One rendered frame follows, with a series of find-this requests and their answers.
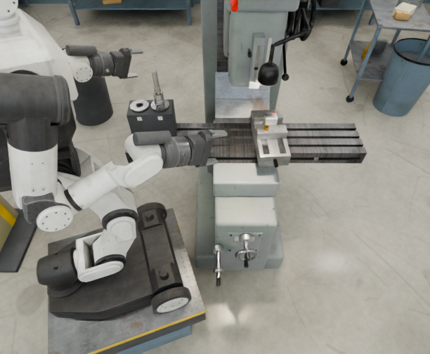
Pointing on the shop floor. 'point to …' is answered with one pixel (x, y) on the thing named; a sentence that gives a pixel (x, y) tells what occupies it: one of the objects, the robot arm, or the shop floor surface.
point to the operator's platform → (84, 325)
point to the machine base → (206, 185)
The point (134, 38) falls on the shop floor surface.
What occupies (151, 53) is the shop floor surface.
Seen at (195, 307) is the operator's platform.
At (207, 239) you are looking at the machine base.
